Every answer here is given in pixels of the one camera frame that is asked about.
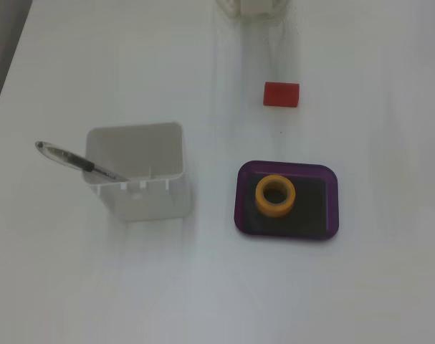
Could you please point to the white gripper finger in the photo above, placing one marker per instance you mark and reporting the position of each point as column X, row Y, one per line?
column 228, row 5
column 260, row 5

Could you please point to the yellow masking tape roll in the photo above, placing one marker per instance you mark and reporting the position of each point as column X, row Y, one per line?
column 261, row 206

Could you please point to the red rectangular block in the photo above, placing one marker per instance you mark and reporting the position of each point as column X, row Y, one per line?
column 281, row 94

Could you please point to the purple metal tray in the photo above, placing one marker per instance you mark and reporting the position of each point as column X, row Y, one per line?
column 246, row 200

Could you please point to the white square pen holder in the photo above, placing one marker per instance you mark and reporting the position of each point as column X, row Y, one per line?
column 152, row 200

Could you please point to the black ballpoint pen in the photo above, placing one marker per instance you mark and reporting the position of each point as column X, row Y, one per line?
column 77, row 162

